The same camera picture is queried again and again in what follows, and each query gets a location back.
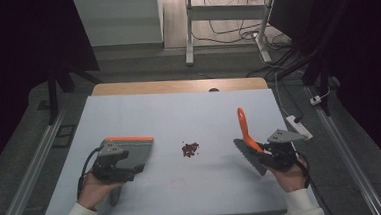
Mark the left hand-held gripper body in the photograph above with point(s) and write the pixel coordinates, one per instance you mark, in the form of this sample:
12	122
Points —
107	166

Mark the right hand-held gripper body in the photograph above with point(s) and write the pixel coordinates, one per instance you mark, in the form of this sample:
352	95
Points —
281	152

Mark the grey dustpan with orange edge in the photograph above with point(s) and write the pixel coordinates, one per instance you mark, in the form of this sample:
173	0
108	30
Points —
137	150

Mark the pile of red crumbs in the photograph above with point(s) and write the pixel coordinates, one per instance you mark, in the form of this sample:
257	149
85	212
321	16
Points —
190	149

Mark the person's left hand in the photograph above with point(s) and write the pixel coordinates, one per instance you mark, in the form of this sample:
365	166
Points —
95	190

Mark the person's right hand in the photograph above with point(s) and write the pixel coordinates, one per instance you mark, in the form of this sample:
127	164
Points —
291	178

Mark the white power strip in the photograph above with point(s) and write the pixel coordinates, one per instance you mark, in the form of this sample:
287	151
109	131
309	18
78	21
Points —
294	122

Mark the small white adapter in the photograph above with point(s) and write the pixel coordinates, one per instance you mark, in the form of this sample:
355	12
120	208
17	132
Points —
315	100

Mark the white table mat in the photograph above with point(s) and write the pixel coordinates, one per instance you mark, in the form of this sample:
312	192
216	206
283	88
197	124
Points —
179	118

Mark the wooden table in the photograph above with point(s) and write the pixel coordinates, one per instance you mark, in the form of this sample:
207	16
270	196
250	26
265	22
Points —
177	86

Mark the black metal stand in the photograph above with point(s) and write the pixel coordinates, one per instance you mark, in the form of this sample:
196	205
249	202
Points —
319	63
53	92

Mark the white cabinet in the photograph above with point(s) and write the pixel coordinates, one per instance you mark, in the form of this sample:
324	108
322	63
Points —
119	20

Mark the aluminium floor rail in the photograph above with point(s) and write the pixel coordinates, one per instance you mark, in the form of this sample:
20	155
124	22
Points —
348	158
32	170

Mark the white desk frame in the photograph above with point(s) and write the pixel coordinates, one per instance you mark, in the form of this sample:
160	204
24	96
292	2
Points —
226	11

